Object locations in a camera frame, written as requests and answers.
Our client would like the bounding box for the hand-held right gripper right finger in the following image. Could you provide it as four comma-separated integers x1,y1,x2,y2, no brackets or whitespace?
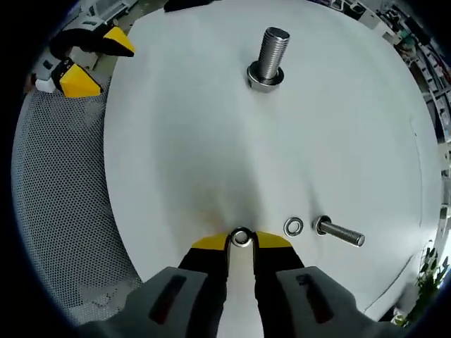
250,230,409,338

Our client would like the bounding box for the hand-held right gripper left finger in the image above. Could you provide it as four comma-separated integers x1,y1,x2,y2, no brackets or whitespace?
75,232,233,338

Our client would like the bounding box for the thin threaded metal stud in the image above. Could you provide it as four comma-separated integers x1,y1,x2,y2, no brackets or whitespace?
314,215,366,248

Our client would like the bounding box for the thick threaded metal stud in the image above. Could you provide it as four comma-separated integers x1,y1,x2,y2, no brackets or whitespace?
246,26,291,94

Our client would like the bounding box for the black oval device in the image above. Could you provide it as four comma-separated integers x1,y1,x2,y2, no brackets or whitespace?
163,0,212,12

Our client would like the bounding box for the grey mesh office chair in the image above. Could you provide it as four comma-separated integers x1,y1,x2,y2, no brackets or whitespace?
10,75,144,323

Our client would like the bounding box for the large potted green plant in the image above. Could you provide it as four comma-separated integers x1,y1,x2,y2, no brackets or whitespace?
410,246,450,327

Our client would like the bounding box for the shelving unit with white bins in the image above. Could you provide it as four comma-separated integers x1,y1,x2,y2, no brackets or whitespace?
390,3,451,149

